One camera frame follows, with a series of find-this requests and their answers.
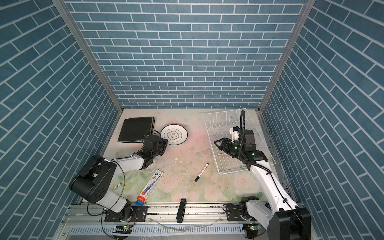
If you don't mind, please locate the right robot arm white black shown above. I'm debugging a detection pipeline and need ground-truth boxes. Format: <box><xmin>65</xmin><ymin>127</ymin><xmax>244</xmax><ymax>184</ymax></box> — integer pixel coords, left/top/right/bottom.
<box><xmin>214</xmin><ymin>110</ymin><xmax>312</xmax><ymax>240</ymax></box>

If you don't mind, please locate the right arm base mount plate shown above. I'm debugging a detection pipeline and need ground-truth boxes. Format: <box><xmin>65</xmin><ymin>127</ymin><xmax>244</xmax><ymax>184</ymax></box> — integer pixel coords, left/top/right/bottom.
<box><xmin>222</xmin><ymin>203</ymin><xmax>252</xmax><ymax>222</ymax></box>

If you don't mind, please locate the round clear glass plate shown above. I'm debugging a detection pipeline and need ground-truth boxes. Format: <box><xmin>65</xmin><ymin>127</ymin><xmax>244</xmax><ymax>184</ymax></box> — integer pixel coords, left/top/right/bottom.
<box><xmin>161</xmin><ymin>124</ymin><xmax>188</xmax><ymax>146</ymax></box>

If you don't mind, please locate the black remote control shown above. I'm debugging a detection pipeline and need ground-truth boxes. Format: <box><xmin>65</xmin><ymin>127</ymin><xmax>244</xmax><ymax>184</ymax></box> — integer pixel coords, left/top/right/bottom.
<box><xmin>176</xmin><ymin>199</ymin><xmax>187</xmax><ymax>224</ymax></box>

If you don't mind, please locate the white wire dish rack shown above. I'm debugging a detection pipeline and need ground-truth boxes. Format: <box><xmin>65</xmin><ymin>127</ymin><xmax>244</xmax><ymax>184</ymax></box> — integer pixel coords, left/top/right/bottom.
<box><xmin>203</xmin><ymin>109</ymin><xmax>276</xmax><ymax>175</ymax></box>

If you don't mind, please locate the aluminium rail frame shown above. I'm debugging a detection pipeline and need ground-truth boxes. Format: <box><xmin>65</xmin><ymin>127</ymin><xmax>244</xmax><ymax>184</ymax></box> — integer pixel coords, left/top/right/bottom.
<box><xmin>52</xmin><ymin>201</ymin><xmax>319</xmax><ymax>240</ymax></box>

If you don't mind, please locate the white slotted cable duct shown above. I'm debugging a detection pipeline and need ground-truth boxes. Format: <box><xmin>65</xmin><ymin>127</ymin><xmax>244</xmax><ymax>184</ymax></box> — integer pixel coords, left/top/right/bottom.
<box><xmin>69</xmin><ymin>224</ymin><xmax>245</xmax><ymax>237</ymax></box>

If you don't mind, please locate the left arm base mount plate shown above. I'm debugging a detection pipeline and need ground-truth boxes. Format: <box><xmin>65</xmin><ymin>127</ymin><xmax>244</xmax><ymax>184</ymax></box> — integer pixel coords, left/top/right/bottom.
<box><xmin>104</xmin><ymin>206</ymin><xmax>148</xmax><ymax>223</ymax></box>

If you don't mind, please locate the right green circuit board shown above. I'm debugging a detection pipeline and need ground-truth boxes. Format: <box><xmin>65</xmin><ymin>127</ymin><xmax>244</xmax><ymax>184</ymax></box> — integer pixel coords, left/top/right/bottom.
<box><xmin>243</xmin><ymin>224</ymin><xmax>262</xmax><ymax>236</ymax></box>

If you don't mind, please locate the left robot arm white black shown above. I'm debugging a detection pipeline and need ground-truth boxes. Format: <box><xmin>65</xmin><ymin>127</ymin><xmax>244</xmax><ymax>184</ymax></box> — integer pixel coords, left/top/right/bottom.
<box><xmin>69</xmin><ymin>134</ymin><xmax>168</xmax><ymax>221</ymax></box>

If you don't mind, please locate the black white marker pen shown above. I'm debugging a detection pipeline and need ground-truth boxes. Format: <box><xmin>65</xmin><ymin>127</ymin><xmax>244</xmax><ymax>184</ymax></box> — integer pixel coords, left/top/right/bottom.
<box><xmin>194</xmin><ymin>163</ymin><xmax>209</xmax><ymax>183</ymax></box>

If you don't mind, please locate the left green circuit board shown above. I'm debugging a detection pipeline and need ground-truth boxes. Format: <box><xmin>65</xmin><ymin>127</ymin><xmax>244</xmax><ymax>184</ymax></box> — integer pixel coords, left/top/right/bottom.
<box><xmin>113</xmin><ymin>225</ymin><xmax>132</xmax><ymax>235</ymax></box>

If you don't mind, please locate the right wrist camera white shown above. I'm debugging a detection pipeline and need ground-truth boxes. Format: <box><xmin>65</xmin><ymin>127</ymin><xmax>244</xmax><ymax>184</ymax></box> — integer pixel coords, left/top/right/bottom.
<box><xmin>230</xmin><ymin>127</ymin><xmax>241</xmax><ymax>143</ymax></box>

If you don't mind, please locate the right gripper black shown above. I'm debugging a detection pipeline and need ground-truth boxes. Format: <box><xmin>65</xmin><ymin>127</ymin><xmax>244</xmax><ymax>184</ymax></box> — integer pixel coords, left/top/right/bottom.
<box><xmin>215</xmin><ymin>136</ymin><xmax>245</xmax><ymax>157</ymax></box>

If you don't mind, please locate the green circuit board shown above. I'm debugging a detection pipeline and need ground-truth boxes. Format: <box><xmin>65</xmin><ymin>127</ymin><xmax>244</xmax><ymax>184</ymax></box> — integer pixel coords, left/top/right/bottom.
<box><xmin>243</xmin><ymin>224</ymin><xmax>262</xmax><ymax>236</ymax></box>
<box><xmin>113</xmin><ymin>225</ymin><xmax>132</xmax><ymax>235</ymax></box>

